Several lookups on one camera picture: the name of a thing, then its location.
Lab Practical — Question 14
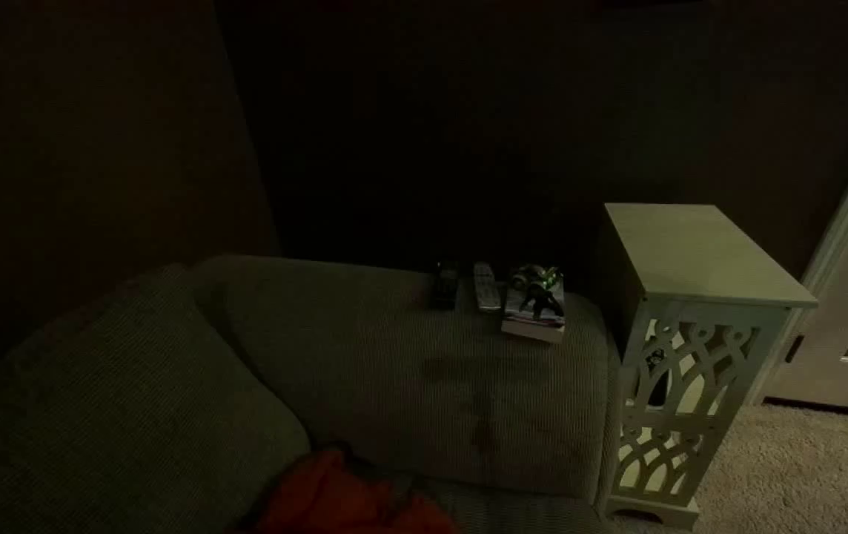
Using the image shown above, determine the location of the grey sofa cushion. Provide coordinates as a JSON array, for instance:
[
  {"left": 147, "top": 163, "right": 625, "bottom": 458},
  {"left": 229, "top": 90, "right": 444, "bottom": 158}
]
[{"left": 0, "top": 268, "right": 307, "bottom": 534}]

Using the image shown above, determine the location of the grey fabric sofa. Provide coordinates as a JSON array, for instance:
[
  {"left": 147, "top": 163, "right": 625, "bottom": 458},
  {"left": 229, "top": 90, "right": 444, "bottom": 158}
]
[{"left": 0, "top": 253, "right": 617, "bottom": 534}]

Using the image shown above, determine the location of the orange red cloth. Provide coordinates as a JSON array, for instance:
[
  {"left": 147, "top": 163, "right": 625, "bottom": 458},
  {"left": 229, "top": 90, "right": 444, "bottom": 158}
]
[{"left": 249, "top": 449, "right": 461, "bottom": 534}]

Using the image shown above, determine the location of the grey remote control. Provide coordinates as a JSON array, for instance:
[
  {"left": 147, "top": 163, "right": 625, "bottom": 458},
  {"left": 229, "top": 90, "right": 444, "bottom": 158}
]
[{"left": 470, "top": 260, "right": 501, "bottom": 311}]

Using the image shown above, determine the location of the black remote control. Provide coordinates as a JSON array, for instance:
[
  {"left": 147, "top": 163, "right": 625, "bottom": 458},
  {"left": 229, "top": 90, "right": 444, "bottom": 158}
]
[{"left": 426, "top": 260, "right": 460, "bottom": 311}]

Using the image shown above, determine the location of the white carved side table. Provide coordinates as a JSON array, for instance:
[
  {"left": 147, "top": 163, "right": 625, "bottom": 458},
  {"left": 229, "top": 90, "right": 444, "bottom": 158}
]
[{"left": 595, "top": 203, "right": 814, "bottom": 529}]

